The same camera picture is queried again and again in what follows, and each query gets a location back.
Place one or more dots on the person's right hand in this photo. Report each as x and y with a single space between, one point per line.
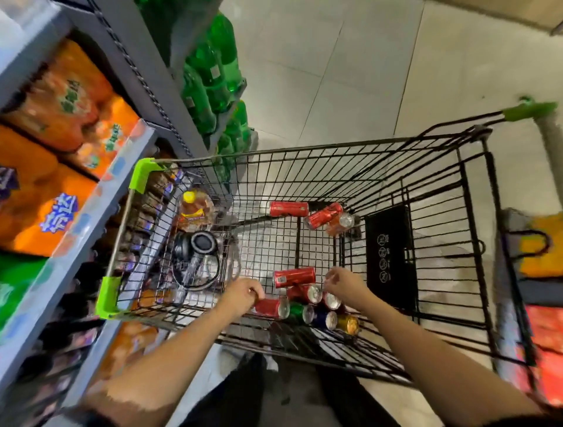
349 288

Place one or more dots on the person's right forearm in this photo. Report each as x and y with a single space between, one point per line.
440 374

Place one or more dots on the cans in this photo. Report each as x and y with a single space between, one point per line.
289 209

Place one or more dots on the orange yellow box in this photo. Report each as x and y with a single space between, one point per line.
545 259

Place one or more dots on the person's left forearm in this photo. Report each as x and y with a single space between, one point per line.
167 365

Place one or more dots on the row of orange drink bottles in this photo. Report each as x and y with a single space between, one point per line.
127 343

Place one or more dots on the orange drink multipack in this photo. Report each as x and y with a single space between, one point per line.
35 228
66 97

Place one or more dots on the person's left hand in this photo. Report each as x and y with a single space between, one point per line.
239 299

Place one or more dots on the grey metal shelf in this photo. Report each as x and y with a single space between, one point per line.
132 53

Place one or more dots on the red box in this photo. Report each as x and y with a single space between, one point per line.
545 325

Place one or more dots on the rows of large green bottles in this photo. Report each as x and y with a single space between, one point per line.
211 66

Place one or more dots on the amber bottle yellow cap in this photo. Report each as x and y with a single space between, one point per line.
195 211

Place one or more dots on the person's dark trousers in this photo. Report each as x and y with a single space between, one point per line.
220 409

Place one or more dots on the green drink multipack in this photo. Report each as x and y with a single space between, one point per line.
13 286

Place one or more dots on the black headphones in cart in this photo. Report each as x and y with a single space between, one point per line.
202 242

